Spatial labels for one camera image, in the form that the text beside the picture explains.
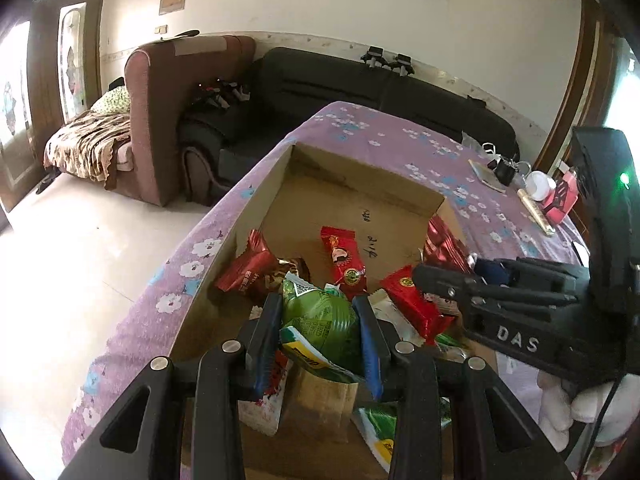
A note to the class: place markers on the round green snack packet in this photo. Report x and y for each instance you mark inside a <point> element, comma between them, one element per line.
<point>320,320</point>

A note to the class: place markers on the wooden door frame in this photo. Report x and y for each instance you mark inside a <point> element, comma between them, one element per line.
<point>585,75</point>

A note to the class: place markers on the purple floral tablecloth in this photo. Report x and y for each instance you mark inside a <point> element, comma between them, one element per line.
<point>390,130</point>

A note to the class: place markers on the white round jar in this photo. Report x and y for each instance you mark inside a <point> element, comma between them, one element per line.
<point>539,185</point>

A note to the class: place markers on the pile of black devices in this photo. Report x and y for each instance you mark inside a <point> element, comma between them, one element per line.
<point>220,92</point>

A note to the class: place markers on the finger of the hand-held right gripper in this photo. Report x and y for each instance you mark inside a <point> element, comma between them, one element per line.
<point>440,282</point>
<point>540,272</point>

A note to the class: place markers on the brown foil candy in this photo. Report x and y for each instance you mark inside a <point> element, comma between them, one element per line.
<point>290,267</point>

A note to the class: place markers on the red twisted candy packet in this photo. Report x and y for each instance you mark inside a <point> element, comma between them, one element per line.
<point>249,270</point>

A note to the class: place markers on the red white snack packet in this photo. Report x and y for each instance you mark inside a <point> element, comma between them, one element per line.
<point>265,400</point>

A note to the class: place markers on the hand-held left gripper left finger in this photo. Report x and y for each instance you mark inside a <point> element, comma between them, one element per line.
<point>267,350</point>

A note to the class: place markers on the black clamp device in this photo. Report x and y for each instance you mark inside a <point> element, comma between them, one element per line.
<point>401,62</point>
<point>372,56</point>

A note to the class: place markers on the patterned brown blanket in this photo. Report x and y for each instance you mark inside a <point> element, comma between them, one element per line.
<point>85,140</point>

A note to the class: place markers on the black sofa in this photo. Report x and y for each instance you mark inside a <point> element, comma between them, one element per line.
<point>325,80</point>

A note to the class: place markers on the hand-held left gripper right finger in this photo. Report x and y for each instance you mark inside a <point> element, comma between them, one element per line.
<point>372,355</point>

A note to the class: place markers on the green white snack packet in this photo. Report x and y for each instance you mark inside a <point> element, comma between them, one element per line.
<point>377,427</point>

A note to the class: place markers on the person's right hand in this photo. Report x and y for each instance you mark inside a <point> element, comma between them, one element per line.
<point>585,410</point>

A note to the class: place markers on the striped red snack packet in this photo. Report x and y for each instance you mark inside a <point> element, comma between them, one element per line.
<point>445,245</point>

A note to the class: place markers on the brown armchair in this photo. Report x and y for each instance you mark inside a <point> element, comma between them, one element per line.
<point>155,110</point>

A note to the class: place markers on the pink box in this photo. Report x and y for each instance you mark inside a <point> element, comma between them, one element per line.
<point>562,195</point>

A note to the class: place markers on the key bunch black fob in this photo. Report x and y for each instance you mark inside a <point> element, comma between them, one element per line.
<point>506,171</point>

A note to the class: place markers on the cardboard box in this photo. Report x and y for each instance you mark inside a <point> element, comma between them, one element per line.
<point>350,195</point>

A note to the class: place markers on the tan notebook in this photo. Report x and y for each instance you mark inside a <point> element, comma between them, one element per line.
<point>484,174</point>

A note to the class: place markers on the wooden glass panel door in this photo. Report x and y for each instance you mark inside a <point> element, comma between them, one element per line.
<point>45,85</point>

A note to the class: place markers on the gold tube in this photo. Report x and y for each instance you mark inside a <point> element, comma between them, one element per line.
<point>536,212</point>

